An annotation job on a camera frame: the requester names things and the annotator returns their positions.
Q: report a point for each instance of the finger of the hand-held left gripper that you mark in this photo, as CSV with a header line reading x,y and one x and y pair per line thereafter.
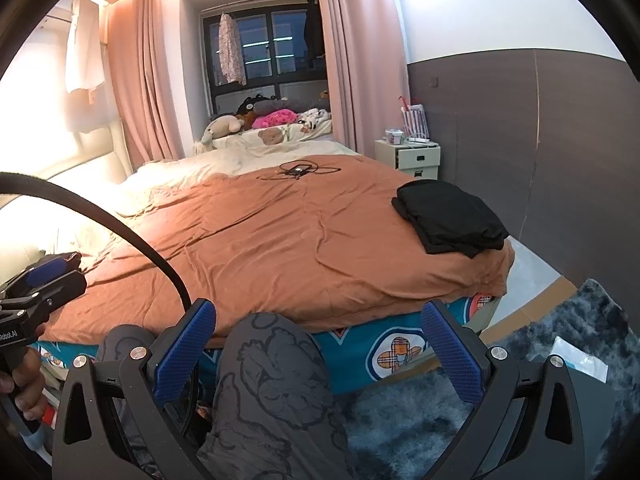
x,y
45,271
60,290

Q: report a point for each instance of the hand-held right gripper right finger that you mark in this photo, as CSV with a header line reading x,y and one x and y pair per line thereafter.
x,y
450,350

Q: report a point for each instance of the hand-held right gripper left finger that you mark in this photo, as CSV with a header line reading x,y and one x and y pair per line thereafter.
x,y
185,347

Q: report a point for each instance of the black pants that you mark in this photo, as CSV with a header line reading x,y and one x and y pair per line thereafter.
x,y
450,249
445,205

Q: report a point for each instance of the folded black pants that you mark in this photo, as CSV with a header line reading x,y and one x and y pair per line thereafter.
x,y
450,249

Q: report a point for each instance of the person's left hand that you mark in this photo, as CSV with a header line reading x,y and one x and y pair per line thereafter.
x,y
31,385

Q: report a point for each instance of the grey fluffy rug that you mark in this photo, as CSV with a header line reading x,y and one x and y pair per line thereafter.
x,y
400,420

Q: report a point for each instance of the blue printed bed sheet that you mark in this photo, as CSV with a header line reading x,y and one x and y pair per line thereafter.
x,y
360,355

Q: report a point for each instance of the person's right leg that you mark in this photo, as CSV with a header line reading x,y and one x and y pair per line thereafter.
x,y
275,385

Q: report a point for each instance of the cream padded headboard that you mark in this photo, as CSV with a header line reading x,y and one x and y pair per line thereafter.
x,y
90,155

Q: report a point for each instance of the white plastic bag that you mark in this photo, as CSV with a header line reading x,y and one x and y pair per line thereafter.
x,y
580,360

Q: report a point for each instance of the brown blanket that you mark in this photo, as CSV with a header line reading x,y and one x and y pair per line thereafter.
x,y
275,250

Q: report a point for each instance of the cream quilt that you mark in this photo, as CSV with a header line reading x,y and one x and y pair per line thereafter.
x,y
225,162

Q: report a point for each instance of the white nightstand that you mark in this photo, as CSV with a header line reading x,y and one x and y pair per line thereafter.
x,y
420,160

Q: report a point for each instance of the small black device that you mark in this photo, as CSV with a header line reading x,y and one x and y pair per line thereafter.
x,y
296,170

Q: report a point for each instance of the white power strip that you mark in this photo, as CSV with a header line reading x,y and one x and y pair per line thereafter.
x,y
420,142

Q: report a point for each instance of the pink curtain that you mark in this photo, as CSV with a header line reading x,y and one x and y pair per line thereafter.
x,y
365,60
145,85

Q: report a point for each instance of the small jar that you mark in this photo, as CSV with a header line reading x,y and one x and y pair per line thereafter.
x,y
394,137

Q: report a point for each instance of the cream plush dog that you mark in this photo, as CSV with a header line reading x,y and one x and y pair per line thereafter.
x,y
222,125

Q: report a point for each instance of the hanging white garment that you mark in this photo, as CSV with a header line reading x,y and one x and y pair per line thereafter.
x,y
85,45

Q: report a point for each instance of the pink striped bag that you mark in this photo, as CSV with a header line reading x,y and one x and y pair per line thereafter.
x,y
415,120

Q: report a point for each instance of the bear print cream blanket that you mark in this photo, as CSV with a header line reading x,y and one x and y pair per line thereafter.
x,y
295,135

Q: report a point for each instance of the pink fluffy cloth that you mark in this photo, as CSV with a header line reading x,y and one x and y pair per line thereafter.
x,y
275,119

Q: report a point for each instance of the black plush toy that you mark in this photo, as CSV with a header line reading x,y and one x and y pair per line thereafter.
x,y
247,105

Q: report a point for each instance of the grey pillow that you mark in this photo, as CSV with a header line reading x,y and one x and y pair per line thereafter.
x,y
277,105

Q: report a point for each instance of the black white spotted plush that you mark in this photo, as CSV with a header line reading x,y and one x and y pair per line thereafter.
x,y
315,117

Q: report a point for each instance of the hanging floral garment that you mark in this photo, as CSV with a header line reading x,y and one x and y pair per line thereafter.
x,y
231,50

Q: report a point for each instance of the dark window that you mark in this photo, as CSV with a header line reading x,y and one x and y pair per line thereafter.
x,y
290,35

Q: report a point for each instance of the hanging black garment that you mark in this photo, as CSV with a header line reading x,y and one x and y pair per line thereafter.
x,y
314,35

